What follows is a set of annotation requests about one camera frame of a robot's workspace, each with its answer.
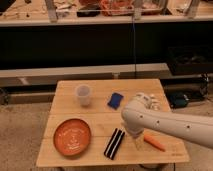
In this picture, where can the black white striped eraser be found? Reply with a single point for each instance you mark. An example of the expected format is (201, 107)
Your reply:
(114, 143)

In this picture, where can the dark bin with items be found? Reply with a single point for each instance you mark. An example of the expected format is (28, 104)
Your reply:
(190, 60)

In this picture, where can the clear plastic cup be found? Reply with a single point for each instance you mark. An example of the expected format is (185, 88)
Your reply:
(83, 94)

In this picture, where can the black bag on floor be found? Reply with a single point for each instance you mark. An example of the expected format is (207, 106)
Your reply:
(178, 100)

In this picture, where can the red basket on shelf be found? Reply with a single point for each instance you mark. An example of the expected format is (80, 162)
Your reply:
(116, 7)

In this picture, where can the metal shelf frame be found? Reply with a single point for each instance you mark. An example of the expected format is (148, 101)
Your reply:
(64, 12)

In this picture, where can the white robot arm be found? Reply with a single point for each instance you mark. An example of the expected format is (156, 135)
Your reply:
(138, 114)

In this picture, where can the blue sponge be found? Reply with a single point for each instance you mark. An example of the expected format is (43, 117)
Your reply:
(115, 100)

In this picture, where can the orange toy carrot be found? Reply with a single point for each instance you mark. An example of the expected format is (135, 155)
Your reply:
(149, 139)

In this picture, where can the wooden table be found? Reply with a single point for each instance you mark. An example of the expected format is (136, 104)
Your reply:
(103, 121)

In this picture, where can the black box on shelf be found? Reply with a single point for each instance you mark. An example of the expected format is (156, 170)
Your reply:
(90, 10)

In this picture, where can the white bottle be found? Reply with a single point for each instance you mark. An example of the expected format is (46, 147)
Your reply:
(155, 104)

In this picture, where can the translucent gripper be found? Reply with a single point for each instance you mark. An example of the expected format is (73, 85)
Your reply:
(138, 142)

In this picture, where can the orange plate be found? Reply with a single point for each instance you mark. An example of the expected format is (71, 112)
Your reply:
(72, 137)

